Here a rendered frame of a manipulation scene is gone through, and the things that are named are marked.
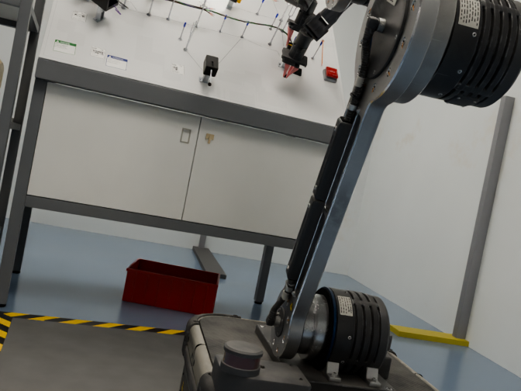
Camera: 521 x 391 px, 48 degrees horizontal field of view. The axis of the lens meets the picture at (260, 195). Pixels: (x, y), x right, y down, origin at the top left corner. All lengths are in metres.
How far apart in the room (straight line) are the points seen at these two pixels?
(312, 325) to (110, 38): 1.46
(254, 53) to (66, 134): 0.83
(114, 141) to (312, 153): 0.77
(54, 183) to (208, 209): 0.56
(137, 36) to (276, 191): 0.79
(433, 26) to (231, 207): 1.52
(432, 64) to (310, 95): 1.55
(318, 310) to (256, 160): 1.19
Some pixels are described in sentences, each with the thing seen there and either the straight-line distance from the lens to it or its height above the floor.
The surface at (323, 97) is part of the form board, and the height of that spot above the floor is 0.99.
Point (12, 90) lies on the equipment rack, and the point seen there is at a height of 0.74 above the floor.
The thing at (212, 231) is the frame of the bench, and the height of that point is 0.38.
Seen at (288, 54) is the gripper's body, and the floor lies 1.09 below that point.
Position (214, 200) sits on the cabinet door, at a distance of 2.24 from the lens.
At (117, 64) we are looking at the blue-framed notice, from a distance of 2.20.
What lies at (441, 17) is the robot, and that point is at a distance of 0.89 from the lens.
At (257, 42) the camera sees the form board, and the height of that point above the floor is 1.17.
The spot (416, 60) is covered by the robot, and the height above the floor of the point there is 0.82.
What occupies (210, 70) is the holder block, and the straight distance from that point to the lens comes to 2.18.
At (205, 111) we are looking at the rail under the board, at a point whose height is 0.81.
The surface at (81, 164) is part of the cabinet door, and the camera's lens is 2.18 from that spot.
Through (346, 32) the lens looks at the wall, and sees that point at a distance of 4.75.
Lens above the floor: 0.61
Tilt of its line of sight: 2 degrees down
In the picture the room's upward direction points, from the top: 11 degrees clockwise
